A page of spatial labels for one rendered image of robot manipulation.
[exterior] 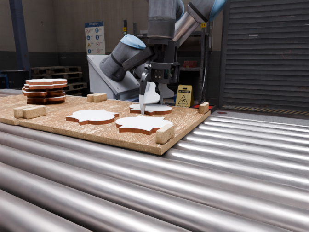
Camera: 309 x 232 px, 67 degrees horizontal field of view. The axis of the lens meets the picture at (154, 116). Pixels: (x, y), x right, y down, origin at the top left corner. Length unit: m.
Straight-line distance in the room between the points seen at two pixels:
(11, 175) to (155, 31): 0.46
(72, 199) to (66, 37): 7.01
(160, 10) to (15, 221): 0.54
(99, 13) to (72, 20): 0.87
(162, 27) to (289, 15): 4.77
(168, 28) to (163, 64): 0.09
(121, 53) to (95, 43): 5.44
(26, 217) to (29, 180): 0.09
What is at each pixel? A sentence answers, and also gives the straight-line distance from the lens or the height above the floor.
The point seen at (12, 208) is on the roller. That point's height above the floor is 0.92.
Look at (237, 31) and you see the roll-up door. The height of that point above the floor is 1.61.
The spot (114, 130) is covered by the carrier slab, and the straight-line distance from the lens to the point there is 0.52.
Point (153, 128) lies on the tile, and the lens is 0.50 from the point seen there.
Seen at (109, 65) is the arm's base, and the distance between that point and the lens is 1.24.
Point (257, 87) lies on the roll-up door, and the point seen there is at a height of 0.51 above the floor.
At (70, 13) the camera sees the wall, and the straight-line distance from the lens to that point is 7.21.
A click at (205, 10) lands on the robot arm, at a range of 1.09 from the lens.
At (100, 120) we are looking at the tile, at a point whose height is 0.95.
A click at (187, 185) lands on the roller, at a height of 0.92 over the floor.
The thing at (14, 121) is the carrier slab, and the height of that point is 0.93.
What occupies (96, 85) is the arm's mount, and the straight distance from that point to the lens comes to 1.28.
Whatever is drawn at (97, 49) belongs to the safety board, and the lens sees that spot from 6.59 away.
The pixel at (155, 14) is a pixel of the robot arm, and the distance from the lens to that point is 0.65.
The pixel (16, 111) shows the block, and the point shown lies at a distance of 0.71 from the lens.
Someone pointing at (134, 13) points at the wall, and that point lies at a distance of 6.07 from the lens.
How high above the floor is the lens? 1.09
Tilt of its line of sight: 14 degrees down
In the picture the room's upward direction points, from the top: straight up
